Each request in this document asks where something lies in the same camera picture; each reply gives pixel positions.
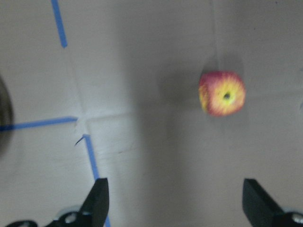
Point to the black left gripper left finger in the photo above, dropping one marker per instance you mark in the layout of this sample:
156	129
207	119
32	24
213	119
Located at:
94	210

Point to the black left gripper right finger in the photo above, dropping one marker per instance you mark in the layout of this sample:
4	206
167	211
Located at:
262	211

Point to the yellow-red apple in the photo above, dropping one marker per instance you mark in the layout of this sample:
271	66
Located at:
221	93

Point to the round wicker basket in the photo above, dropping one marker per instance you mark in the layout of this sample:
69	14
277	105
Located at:
6	116

